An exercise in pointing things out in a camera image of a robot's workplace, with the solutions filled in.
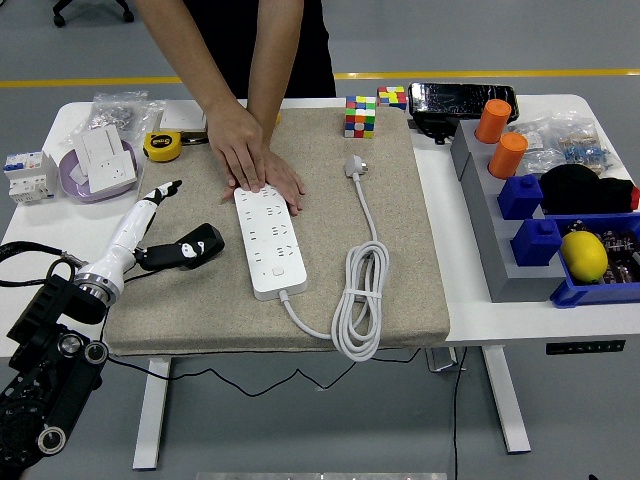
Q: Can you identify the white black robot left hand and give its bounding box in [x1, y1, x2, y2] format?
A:
[74, 178, 209, 297]

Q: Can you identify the person's right hand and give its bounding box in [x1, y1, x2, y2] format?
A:
[204, 99, 275, 195]

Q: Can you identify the person's left hand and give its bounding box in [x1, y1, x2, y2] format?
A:
[262, 148, 306, 217]

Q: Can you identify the white power strip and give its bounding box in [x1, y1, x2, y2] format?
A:
[233, 184, 309, 301]

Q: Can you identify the black plug adapter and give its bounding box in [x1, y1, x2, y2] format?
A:
[179, 223, 226, 271]

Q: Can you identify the black plug cord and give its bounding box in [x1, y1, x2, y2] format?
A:
[102, 269, 424, 399]

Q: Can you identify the grey-brown mat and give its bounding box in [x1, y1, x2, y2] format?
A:
[102, 105, 451, 357]

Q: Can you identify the purple plate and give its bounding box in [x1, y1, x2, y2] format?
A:
[58, 139, 139, 204]

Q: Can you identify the yellow tape measure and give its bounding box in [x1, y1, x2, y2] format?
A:
[142, 130, 184, 164]

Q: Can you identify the white socket back panel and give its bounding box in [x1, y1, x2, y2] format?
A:
[72, 124, 126, 174]

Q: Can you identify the large colourful puzzle cube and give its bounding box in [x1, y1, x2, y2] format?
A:
[343, 94, 377, 140]

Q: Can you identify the white circuit breaker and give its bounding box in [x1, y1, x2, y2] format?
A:
[3, 150, 60, 206]

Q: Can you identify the white table leg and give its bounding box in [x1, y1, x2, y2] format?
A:
[482, 344, 531, 455]
[132, 355, 172, 472]

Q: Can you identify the plastic bag of metal parts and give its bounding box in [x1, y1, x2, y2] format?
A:
[89, 90, 166, 144]

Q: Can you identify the person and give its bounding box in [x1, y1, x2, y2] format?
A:
[182, 0, 337, 100]

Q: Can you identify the black table control panel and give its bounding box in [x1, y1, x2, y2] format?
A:
[544, 339, 627, 356]

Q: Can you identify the small colourful puzzle cube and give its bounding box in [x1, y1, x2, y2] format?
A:
[376, 85, 407, 111]

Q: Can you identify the blue plastic bin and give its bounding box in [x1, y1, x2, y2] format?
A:
[549, 212, 640, 309]

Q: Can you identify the black glossy phone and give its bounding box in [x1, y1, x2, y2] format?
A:
[407, 82, 520, 121]

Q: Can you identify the black office chair base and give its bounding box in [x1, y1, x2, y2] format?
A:
[52, 0, 135, 29]

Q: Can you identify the orange cylinder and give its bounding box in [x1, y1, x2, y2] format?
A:
[474, 98, 512, 144]
[488, 132, 529, 180]

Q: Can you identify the yellow lemon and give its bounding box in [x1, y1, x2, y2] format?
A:
[559, 231, 610, 284]

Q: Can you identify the grey stepped block base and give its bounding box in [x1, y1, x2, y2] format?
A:
[449, 119, 569, 305]

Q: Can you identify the blue square block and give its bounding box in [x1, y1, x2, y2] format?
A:
[497, 173, 545, 221]
[509, 218, 564, 267]

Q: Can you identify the clear bag of small parts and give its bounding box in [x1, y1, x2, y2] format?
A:
[509, 119, 566, 175]

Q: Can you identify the black cloth with red patch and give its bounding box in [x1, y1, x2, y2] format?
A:
[538, 163, 640, 216]

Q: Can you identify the plastic bag of clips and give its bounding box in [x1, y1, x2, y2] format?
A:
[557, 112, 624, 179]

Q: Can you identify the white wall socket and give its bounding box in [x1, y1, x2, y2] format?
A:
[87, 152, 139, 195]

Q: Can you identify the white flat switch plate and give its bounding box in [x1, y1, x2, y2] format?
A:
[158, 102, 209, 134]

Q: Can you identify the white power strip cord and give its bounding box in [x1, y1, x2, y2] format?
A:
[278, 153, 391, 363]

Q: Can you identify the black hanging cable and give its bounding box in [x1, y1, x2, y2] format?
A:
[451, 347, 470, 480]

